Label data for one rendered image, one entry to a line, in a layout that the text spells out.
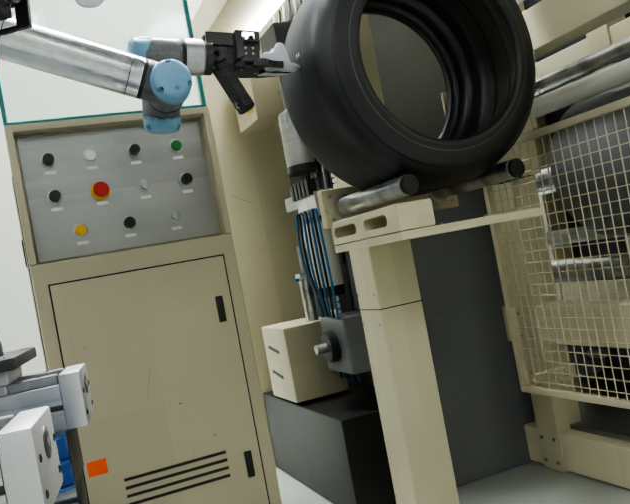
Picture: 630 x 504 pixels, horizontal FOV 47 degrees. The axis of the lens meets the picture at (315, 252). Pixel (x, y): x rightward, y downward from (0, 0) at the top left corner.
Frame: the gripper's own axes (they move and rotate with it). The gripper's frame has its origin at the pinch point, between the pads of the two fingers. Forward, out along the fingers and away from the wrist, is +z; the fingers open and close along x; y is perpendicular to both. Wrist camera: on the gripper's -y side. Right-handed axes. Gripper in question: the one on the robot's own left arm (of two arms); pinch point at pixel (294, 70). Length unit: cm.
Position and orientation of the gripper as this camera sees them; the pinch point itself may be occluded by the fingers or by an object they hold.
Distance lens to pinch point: 163.0
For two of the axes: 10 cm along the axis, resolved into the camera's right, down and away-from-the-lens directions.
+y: -0.9, -10.0, 0.5
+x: -3.6, 0.8, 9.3
